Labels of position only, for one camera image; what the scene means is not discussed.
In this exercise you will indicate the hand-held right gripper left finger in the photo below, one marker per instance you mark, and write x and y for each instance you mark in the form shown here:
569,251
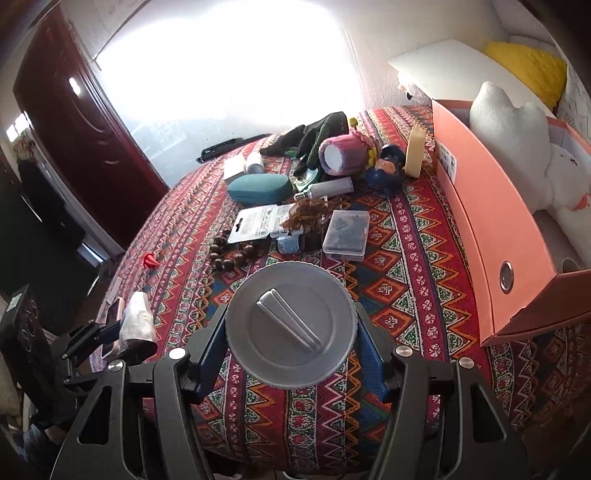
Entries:
213,355

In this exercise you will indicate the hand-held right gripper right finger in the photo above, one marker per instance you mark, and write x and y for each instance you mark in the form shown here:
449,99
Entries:
372,364

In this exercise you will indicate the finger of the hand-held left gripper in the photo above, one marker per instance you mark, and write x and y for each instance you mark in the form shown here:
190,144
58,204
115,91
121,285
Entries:
138,353
110,333

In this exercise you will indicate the grey round metal lid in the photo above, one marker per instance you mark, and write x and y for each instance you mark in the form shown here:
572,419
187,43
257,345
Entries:
293,323

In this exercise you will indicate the small red plastic piece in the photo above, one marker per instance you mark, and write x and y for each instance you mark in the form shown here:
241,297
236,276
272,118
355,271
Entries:
149,261

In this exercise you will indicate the clear plastic box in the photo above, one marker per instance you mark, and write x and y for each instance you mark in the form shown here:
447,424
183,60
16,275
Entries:
346,235

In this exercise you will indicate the small dark jar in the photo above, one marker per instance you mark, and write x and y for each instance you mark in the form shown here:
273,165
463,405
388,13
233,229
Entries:
313,240

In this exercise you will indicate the grey blister pack card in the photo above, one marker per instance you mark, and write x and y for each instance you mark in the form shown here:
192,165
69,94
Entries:
256,224

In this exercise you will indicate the teal glasses case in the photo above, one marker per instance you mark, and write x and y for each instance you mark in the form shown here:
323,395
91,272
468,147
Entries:
258,188

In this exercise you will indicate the white tube bottle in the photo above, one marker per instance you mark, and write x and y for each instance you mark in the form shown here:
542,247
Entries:
330,187

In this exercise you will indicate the small white box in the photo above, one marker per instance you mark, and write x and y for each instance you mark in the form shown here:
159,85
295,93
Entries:
234,167

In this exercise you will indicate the blue doll figurine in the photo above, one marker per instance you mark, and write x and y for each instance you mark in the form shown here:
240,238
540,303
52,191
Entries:
384,175

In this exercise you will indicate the orange storage box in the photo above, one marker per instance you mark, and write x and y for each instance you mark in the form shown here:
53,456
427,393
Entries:
485,207

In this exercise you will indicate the dark red door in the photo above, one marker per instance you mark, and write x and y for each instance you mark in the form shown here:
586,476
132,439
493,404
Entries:
92,138

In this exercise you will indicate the green metal object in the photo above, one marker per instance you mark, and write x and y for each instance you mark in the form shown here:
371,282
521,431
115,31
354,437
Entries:
307,180

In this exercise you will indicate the small white bottle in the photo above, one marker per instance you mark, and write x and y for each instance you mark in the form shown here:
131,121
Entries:
254,164

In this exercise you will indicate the long black bar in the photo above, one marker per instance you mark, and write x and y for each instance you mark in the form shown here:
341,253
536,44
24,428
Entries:
221,147

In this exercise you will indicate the pink knitted roll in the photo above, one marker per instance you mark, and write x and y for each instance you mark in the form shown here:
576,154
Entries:
344,154

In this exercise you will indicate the pale yellow candle block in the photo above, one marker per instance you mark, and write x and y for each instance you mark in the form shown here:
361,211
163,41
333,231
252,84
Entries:
415,150

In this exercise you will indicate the dark cloth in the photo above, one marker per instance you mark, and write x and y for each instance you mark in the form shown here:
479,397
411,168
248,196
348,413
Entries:
281,143

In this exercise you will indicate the green dotted black glove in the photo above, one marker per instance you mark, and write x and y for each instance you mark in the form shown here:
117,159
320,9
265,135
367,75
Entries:
323,134

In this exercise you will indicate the white plush toy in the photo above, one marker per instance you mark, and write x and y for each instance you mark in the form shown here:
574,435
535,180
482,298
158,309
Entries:
508,124

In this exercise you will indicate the white foam board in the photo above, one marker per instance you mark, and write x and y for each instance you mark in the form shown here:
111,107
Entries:
443,69

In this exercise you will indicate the yellow cushion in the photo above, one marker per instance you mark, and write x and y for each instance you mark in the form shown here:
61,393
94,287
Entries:
526,64

